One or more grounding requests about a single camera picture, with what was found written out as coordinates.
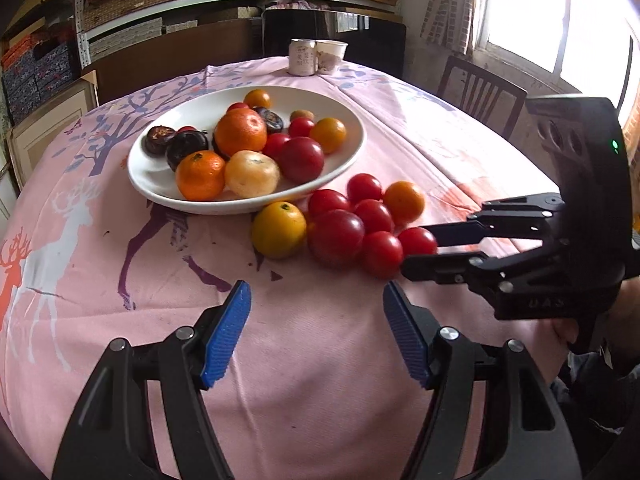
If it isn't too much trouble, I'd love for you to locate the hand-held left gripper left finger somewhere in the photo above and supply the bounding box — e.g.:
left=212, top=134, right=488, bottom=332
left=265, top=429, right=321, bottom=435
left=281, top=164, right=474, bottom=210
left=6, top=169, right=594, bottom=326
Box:
left=50, top=280, right=252, bottom=480

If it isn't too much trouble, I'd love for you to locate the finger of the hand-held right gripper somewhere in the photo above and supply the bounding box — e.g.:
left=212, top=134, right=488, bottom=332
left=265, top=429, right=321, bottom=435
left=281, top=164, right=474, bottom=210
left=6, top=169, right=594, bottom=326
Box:
left=425, top=194, right=565, bottom=248
left=400, top=245, right=551, bottom=286

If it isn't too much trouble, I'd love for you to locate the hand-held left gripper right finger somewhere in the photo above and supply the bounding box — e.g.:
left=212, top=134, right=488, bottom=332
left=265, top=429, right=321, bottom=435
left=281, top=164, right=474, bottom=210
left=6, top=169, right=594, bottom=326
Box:
left=382, top=280, right=583, bottom=480

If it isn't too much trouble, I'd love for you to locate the yellow orange citrus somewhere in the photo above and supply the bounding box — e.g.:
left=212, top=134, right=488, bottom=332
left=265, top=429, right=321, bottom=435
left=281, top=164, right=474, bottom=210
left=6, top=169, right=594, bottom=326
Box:
left=309, top=117, right=347, bottom=155

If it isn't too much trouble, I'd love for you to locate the orange mandarin with green stem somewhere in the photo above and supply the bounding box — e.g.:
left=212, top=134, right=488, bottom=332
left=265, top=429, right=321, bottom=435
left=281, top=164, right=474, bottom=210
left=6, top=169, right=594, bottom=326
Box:
left=175, top=150, right=227, bottom=202

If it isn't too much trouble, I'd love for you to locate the pale yellow fruit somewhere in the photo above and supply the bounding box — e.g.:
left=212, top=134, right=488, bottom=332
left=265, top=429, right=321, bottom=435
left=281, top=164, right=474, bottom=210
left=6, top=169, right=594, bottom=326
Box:
left=224, top=150, right=281, bottom=199

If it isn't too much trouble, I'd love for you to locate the large red tomato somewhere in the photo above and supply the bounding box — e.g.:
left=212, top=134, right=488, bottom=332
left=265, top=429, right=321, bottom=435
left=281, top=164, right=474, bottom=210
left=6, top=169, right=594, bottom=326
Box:
left=307, top=209, right=366, bottom=268
left=278, top=137, right=326, bottom=184

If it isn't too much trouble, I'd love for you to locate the white plate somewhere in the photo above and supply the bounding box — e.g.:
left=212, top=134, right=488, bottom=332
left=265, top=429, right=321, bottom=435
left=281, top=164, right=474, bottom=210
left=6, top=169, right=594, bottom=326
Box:
left=127, top=85, right=367, bottom=216

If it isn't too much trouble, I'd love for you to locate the large orange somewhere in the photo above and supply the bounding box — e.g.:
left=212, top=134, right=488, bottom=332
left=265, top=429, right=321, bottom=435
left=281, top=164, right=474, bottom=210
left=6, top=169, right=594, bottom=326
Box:
left=215, top=108, right=268, bottom=157

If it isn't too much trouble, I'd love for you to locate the person's right forearm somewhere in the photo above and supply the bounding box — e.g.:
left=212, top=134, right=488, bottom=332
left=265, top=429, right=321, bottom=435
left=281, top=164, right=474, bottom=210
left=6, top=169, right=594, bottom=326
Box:
left=605, top=275, right=640, bottom=361

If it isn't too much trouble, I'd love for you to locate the person's right hand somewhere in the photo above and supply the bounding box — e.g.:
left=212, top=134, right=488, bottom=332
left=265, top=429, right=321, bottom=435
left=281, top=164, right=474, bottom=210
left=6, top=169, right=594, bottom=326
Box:
left=550, top=318, right=583, bottom=356

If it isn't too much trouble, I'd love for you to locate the pink printed tablecloth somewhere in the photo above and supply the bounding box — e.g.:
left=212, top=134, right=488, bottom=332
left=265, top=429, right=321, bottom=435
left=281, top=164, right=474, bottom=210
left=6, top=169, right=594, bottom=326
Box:
left=0, top=55, right=576, bottom=480

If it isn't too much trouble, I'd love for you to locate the yellow citrus with stem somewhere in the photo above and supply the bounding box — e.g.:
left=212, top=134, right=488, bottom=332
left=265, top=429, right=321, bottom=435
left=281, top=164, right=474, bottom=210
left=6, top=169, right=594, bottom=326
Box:
left=251, top=201, right=307, bottom=260

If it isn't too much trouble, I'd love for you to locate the brown wooden slatted chair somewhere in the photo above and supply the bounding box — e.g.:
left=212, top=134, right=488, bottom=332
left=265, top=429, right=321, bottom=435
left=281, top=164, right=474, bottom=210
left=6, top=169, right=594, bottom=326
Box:
left=437, top=55, right=528, bottom=141

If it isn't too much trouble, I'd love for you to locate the bright window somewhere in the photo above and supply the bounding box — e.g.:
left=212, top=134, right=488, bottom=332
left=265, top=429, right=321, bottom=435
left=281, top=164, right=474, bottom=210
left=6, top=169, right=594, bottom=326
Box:
left=470, top=0, right=640, bottom=126

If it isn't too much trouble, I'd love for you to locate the person's grey blue clothing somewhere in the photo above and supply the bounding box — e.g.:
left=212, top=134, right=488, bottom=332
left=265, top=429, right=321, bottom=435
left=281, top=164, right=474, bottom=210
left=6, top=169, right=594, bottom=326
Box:
left=555, top=350, right=640, bottom=461

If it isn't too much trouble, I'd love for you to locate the black panel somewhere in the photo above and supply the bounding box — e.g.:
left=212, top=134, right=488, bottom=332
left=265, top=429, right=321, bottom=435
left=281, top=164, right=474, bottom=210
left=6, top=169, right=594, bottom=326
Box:
left=262, top=7, right=407, bottom=80

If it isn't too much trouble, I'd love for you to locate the white paper cup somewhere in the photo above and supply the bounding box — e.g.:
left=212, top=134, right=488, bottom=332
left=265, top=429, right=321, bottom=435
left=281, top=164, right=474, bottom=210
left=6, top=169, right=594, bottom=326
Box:
left=315, top=40, right=349, bottom=76

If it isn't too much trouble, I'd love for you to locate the drink can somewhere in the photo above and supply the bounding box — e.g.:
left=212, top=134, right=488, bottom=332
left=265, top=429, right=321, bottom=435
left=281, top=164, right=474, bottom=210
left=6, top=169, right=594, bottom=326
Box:
left=287, top=38, right=317, bottom=77

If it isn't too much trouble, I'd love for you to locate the patterned curtain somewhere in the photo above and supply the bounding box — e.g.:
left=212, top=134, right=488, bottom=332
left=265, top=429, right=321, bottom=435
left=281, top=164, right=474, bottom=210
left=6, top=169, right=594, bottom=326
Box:
left=420, top=0, right=481, bottom=53

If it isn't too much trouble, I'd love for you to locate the light wooden framed panel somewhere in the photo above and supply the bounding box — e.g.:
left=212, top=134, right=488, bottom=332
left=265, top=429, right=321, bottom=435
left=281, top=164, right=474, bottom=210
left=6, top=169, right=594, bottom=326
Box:
left=5, top=77, right=98, bottom=176

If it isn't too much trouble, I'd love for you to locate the dark brown wooden board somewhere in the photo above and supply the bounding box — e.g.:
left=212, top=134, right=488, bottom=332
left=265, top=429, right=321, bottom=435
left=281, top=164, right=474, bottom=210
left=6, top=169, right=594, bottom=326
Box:
left=82, top=17, right=263, bottom=106

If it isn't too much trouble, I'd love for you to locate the pile of blue patterned boxes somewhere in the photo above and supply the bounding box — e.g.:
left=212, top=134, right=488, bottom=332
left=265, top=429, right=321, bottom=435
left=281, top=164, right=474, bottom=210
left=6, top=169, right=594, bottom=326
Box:
left=0, top=35, right=83, bottom=126

